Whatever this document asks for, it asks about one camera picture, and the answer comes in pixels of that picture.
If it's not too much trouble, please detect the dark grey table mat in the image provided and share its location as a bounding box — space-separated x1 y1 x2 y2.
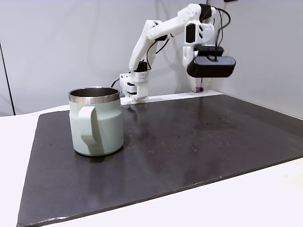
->
16 91 303 227

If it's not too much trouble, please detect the pale green steel-rimmed mug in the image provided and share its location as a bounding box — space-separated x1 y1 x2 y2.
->
68 87 124 157

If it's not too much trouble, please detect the black oval camera box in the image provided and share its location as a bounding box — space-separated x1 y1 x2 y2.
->
186 55 237 79

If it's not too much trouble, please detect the black camera cable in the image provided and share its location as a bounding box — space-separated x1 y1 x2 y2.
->
208 7 232 62

